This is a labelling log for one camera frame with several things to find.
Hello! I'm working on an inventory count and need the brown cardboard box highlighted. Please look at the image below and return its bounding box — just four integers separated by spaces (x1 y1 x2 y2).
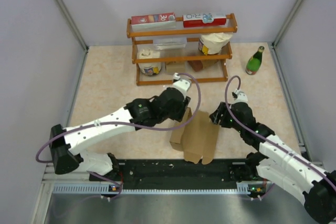
170 108 220 165

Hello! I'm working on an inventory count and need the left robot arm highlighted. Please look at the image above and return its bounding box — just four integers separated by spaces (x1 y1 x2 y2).
49 88 191 180

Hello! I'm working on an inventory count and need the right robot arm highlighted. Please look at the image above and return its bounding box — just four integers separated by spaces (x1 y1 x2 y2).
209 102 335 223

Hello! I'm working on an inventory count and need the red foil wrap box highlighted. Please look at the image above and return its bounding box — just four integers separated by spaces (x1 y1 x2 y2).
131 12 176 31

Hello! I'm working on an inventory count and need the red white wrap box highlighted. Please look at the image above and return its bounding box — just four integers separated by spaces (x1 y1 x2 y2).
183 13 227 28

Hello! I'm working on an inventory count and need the tan block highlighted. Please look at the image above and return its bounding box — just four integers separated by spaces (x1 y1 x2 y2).
165 62 185 74

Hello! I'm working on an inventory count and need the brown bread loaf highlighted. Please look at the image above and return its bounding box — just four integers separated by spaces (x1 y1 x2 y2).
188 60 218 72

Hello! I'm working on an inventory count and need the small white flour bag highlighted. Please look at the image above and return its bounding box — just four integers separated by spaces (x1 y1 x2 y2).
136 47 163 77

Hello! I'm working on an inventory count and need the green glass bottle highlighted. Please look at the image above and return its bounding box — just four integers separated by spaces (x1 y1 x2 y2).
245 46 265 75

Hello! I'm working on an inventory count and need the wooden three-tier shelf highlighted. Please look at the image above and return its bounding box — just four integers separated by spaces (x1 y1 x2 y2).
127 13 238 86

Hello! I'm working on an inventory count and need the clear plastic container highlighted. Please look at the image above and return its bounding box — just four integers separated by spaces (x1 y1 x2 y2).
153 37 187 50

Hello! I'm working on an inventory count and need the large white flour bag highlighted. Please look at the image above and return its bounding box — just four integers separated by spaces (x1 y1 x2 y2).
198 33 233 55

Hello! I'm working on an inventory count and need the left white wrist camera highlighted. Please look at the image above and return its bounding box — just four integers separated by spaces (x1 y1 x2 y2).
172 73 192 97

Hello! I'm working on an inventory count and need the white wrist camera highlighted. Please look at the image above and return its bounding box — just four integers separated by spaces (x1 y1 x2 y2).
232 89 248 104
172 73 192 97

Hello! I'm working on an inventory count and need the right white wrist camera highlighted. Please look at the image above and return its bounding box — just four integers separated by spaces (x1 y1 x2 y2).
232 89 248 104

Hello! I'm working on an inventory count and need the grey cable duct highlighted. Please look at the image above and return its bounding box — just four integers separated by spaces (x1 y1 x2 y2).
52 183 265 195

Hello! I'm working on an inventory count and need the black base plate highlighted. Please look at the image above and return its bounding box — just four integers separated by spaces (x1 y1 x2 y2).
104 158 266 192

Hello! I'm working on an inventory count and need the aluminium frame rail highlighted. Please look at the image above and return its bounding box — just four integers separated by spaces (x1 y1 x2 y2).
54 0 89 52

